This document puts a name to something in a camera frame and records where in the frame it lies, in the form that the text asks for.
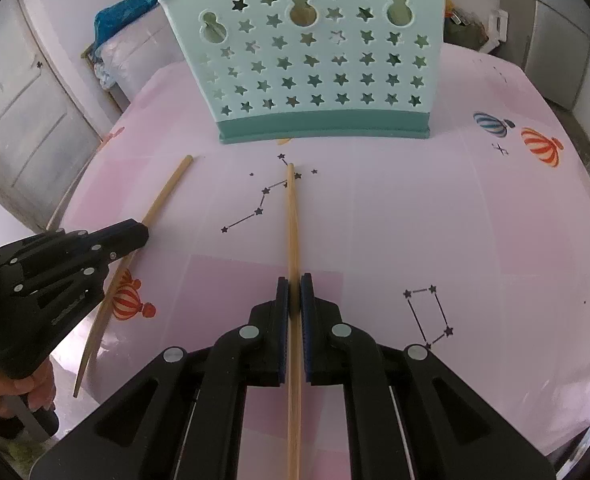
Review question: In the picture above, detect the single wooden chopstick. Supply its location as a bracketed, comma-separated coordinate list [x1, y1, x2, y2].
[72, 155, 194, 398]
[285, 162, 303, 480]

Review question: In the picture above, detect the blue plastic bag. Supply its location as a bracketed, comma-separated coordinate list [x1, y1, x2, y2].
[94, 0, 162, 43]

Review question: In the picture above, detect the person's left hand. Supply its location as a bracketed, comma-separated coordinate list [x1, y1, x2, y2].
[0, 357, 57, 417]

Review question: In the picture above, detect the silver refrigerator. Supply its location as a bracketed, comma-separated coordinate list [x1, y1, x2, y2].
[522, 0, 590, 111]

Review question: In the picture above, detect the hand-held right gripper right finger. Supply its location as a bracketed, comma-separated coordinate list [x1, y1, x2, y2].
[300, 272, 558, 480]

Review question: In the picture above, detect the white door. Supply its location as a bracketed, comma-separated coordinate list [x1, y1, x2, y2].
[0, 0, 101, 231]

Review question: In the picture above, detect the grey quilt in clear bag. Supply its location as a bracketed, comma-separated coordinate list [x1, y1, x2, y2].
[98, 20, 186, 113]

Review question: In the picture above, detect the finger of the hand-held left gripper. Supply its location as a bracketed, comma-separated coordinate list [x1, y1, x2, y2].
[10, 251, 128, 301]
[0, 219, 150, 267]

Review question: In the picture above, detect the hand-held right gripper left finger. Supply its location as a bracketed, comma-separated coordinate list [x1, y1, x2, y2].
[29, 276, 290, 480]

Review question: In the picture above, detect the dark green bag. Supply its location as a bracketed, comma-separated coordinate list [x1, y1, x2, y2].
[442, 7, 490, 51]

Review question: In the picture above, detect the white plastic device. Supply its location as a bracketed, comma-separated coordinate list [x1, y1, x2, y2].
[485, 9, 512, 53]

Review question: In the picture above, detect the teal star-perforated utensil holder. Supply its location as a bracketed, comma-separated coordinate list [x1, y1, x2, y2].
[157, 0, 448, 146]

